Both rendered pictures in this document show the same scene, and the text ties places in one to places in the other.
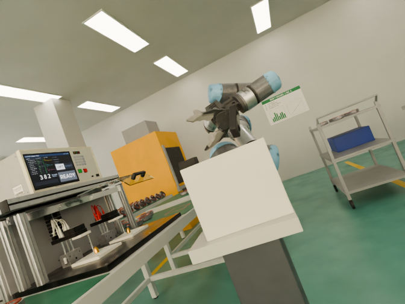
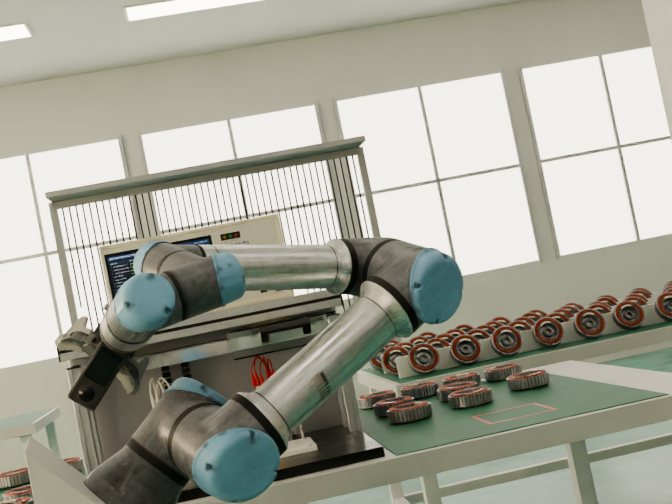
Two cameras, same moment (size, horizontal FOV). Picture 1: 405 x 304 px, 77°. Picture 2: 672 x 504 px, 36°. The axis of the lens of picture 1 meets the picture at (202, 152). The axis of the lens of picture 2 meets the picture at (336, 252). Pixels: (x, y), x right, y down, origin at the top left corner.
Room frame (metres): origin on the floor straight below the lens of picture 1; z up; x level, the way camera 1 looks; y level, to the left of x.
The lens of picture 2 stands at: (0.54, -1.69, 1.12)
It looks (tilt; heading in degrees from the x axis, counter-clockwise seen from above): 2 degrees up; 65
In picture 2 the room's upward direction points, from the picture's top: 11 degrees counter-clockwise
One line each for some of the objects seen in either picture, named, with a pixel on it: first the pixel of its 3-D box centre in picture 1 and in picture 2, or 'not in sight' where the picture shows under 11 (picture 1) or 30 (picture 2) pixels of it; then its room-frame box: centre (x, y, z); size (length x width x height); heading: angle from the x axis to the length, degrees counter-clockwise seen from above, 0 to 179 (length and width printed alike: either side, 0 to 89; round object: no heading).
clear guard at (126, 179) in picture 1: (117, 186); (281, 333); (1.40, 0.51, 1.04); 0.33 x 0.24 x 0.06; 73
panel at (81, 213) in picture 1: (66, 229); (215, 390); (1.31, 0.79, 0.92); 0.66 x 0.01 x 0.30; 163
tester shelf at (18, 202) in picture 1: (46, 201); (202, 323); (1.33, 0.86, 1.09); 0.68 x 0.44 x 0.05; 163
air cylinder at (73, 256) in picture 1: (72, 257); not in sight; (1.17, 0.72, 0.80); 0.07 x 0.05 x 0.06; 163
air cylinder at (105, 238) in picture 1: (106, 237); not in sight; (1.40, 0.65, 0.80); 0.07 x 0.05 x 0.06; 163
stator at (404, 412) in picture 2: (134, 224); (409, 412); (1.74, 0.61, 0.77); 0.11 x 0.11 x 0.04
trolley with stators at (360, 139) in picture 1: (352, 151); not in sight; (2.99, -1.62, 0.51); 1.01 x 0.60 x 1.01; 163
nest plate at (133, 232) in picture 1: (129, 233); (281, 450); (1.35, 0.51, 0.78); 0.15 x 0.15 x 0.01; 73
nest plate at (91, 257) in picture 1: (97, 254); not in sight; (1.12, 0.59, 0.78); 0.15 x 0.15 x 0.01; 73
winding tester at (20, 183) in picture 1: (40, 178); (197, 274); (1.35, 0.85, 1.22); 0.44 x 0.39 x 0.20; 163
